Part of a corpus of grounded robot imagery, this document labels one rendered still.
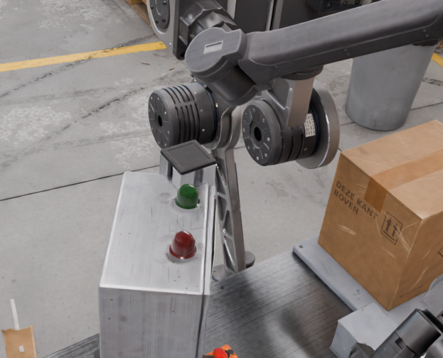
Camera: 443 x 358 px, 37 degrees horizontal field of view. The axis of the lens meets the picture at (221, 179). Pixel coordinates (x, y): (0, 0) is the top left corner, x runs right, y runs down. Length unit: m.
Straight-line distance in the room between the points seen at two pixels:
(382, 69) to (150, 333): 2.92
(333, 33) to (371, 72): 2.60
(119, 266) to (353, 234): 0.92
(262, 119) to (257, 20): 0.27
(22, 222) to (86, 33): 1.75
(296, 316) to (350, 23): 0.75
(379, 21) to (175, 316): 0.46
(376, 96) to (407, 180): 2.17
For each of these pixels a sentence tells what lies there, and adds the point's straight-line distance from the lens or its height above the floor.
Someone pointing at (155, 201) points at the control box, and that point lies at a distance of 0.68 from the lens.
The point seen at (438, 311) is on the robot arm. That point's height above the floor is 1.18.
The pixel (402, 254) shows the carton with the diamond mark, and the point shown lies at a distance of 1.38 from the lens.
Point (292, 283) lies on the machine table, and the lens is 1.51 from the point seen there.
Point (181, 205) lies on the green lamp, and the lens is 0.66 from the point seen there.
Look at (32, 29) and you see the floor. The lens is 4.36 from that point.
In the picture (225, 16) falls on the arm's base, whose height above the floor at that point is 1.48.
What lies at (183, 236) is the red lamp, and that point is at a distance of 0.61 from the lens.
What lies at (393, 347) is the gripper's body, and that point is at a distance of 1.08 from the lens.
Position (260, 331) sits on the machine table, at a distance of 1.41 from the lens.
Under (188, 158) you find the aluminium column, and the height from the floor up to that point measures 1.50.
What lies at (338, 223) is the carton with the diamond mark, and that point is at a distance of 1.50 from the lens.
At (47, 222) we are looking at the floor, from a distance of 2.86.
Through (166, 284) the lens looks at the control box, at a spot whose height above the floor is 1.47.
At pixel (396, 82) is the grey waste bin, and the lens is 3.50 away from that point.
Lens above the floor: 1.92
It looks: 38 degrees down
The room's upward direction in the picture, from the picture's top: 7 degrees clockwise
